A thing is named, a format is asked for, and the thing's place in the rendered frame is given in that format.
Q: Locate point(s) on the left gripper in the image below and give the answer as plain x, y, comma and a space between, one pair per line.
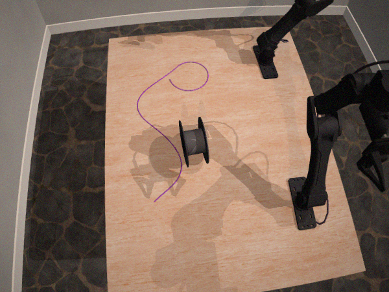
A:
376, 152

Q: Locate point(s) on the black and grey cable reel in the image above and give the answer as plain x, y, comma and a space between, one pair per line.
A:
194, 141

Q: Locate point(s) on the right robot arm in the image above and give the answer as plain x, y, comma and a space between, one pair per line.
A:
267, 41

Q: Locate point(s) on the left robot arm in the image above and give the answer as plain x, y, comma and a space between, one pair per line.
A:
354, 88

